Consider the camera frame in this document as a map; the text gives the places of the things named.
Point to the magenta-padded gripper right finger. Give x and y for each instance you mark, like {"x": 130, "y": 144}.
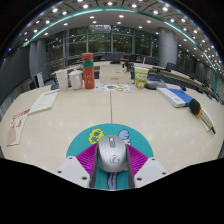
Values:
{"x": 151, "y": 169}

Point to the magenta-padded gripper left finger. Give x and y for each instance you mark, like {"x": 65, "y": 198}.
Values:
{"x": 71, "y": 168}

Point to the silver computer mouse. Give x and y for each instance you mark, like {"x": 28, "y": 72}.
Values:
{"x": 112, "y": 155}

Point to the round teal cartoon mouse pad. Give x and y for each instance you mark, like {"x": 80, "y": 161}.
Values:
{"x": 80, "y": 141}

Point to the red and white leaflet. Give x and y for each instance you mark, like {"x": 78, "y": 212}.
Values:
{"x": 18, "y": 126}

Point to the white paper document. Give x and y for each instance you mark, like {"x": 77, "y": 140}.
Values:
{"x": 44, "y": 101}

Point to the blue and white book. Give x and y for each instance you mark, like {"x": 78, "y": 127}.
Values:
{"x": 175, "y": 97}

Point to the white booklet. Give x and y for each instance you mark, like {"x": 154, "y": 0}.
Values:
{"x": 208, "y": 118}

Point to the dark grey bag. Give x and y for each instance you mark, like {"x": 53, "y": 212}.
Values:
{"x": 155, "y": 83}

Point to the white lidded mug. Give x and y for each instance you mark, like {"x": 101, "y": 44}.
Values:
{"x": 76, "y": 80}

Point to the tall white cup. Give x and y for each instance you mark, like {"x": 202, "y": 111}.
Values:
{"x": 62, "y": 80}

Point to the colourful printed flyer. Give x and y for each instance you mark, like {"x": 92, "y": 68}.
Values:
{"x": 111, "y": 88}

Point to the paper cup with green print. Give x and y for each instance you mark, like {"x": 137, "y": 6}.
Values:
{"x": 141, "y": 79}

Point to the long curved conference desk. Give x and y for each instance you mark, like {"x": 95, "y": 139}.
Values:
{"x": 173, "y": 78}

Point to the white leaning board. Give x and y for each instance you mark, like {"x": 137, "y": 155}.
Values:
{"x": 39, "y": 79}

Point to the red bottle with green band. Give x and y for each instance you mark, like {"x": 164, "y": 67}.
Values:
{"x": 88, "y": 75}

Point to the beige cardboard box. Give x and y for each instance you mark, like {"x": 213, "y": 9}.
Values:
{"x": 115, "y": 75}

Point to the dark office chairs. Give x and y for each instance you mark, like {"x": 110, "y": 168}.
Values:
{"x": 171, "y": 65}

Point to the ceiling lights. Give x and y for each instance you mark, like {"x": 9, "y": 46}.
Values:
{"x": 155, "y": 12}

